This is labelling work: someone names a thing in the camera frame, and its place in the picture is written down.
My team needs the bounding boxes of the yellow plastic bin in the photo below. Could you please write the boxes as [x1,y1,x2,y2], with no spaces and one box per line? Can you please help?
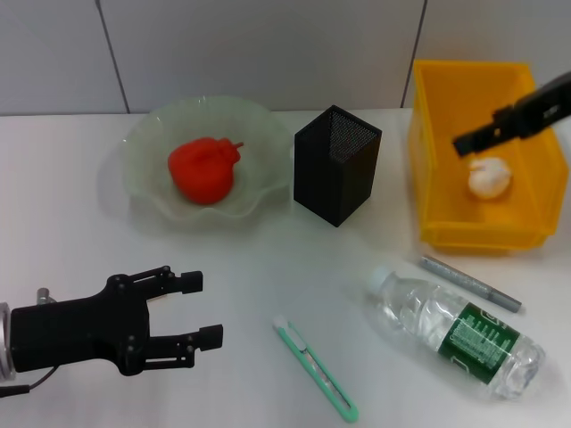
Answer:
[410,59,570,256]

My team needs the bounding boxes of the wavy translucent glass fruit plate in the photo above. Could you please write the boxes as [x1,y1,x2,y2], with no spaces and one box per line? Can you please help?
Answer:
[120,94,291,233]

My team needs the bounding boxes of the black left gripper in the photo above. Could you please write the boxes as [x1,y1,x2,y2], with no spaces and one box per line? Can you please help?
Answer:
[9,266,204,378]

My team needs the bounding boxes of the silver grey pen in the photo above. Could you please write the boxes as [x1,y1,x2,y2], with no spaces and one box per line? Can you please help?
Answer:
[418,254,523,314]

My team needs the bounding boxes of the white paper ball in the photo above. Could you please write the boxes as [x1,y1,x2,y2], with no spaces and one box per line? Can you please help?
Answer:
[467,155,514,201]

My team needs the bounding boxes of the green utility knife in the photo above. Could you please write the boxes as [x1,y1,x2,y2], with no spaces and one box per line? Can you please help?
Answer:
[271,315,360,423]

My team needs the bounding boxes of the clear water bottle green label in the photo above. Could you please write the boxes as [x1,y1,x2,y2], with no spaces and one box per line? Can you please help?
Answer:
[363,266,546,401]

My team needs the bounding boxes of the left gripper cable with connector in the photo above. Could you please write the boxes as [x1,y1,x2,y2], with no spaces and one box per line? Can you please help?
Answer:
[0,287,59,399]

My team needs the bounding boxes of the black mesh pen holder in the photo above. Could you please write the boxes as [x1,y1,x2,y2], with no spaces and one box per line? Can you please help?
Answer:
[293,104,384,228]

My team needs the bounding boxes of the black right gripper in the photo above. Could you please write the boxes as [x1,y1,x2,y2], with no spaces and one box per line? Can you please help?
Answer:
[452,70,571,157]

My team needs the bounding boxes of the red-orange fruit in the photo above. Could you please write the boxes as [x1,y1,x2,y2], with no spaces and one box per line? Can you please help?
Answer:
[168,136,245,205]

